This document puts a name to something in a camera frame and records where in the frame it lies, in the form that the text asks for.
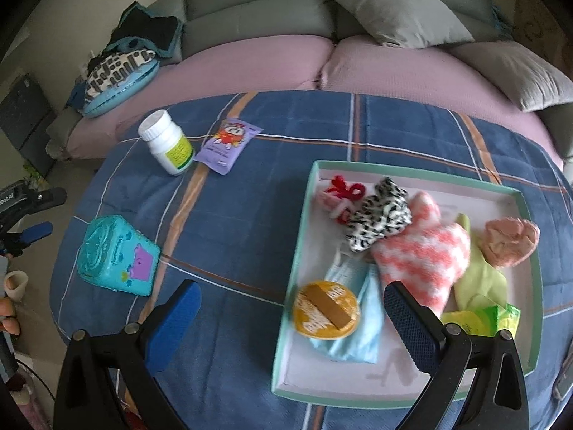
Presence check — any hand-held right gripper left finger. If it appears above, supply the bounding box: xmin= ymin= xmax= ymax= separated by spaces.
xmin=54 ymin=279 xmax=203 ymax=430

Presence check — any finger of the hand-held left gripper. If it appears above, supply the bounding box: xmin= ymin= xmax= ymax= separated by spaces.
xmin=20 ymin=188 xmax=68 ymax=216
xmin=9 ymin=221 xmax=53 ymax=256

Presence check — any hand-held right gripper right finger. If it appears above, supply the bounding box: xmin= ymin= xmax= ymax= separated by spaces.
xmin=382 ymin=280 xmax=531 ymax=430

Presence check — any pink white chevron fuzzy sock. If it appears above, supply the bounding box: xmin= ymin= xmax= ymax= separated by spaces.
xmin=371 ymin=190 xmax=472 ymax=316

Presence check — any green cloth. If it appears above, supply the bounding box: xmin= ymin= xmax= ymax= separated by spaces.
xmin=441 ymin=212 xmax=509 ymax=328

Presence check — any orange round snack packet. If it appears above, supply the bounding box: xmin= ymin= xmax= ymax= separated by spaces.
xmin=292 ymin=280 xmax=360 ymax=339

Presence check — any black white leopard fuzzy sock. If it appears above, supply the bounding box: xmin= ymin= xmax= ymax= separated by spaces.
xmin=342 ymin=178 xmax=413 ymax=254

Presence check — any white box with teal rim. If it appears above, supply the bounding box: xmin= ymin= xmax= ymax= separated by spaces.
xmin=271 ymin=160 xmax=544 ymax=409

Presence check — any pink red bow hair tie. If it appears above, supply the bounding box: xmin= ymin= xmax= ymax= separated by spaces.
xmin=319 ymin=175 xmax=367 ymax=225

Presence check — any person's left hand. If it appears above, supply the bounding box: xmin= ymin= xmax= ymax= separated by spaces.
xmin=0 ymin=298 xmax=21 ymax=336

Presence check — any blue face mask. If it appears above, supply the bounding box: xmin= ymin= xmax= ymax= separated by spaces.
xmin=308 ymin=251 xmax=388 ymax=363

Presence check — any beige slipper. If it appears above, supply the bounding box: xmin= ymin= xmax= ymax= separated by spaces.
xmin=4 ymin=271 xmax=28 ymax=302

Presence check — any teal toy box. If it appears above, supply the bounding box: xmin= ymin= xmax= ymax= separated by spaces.
xmin=76 ymin=215 xmax=161 ymax=297

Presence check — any dark grey cabinet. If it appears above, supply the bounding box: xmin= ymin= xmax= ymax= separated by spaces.
xmin=0 ymin=74 xmax=57 ymax=177

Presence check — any white pill bottle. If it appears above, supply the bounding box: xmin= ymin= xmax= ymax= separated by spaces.
xmin=137 ymin=110 xmax=195 ymax=176

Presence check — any purple snack packet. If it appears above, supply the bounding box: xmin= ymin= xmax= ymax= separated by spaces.
xmin=192 ymin=117 xmax=263 ymax=175

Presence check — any blue plaid blanket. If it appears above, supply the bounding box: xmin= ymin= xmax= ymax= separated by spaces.
xmin=48 ymin=90 xmax=573 ymax=430

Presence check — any black clothing with teal trim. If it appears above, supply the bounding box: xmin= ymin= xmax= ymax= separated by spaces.
xmin=109 ymin=1 xmax=185 ymax=59

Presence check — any pink sofa seat cushion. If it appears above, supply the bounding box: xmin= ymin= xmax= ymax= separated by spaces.
xmin=320 ymin=36 xmax=565 ymax=166
xmin=66 ymin=33 xmax=336 ymax=159

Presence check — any grey pillow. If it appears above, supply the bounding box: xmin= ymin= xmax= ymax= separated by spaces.
xmin=328 ymin=0 xmax=475 ymax=49
xmin=450 ymin=40 xmax=573 ymax=113

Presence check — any grey sofa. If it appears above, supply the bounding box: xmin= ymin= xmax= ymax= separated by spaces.
xmin=45 ymin=0 xmax=573 ymax=175

